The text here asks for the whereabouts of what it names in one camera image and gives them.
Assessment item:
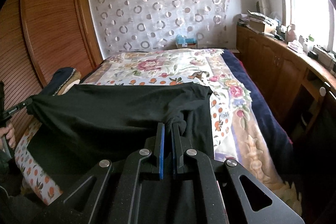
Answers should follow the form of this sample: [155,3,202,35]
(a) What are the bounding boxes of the wooden cabinet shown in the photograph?
[236,25,336,130]

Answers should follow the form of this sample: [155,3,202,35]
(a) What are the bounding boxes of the black printed t-shirt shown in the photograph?
[25,82,214,185]

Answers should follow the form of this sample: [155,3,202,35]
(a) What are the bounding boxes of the pale yellow folded garment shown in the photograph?
[56,74,81,95]

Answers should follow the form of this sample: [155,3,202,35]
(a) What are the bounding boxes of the navy blanket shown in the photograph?
[223,50,294,153]

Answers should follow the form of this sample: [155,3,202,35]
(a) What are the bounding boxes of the floral bedspread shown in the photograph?
[81,48,302,210]

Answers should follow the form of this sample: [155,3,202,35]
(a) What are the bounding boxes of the circle-patterned sheer curtain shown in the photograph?
[87,0,233,54]

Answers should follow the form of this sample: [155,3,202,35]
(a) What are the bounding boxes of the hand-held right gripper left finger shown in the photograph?
[63,122,165,224]

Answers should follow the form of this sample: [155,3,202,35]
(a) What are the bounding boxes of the cardboard box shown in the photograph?
[249,20,277,33]

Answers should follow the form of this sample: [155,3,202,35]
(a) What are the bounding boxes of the pink figurine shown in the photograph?
[286,25,298,41]

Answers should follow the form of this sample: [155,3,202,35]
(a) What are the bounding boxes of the wooden slatted wardrobe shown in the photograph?
[0,0,104,140]

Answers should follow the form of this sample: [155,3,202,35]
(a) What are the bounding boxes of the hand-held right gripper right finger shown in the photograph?
[171,123,305,224]

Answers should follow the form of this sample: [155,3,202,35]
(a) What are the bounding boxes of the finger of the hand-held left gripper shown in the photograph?
[5,97,33,120]

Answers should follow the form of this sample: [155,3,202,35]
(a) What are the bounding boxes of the blue tissue box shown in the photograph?
[175,34,198,50]

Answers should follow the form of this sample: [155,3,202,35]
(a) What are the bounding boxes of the white tissue pack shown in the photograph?
[287,40,304,53]

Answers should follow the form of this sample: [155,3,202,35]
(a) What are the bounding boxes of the person's left hand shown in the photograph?
[0,124,17,149]

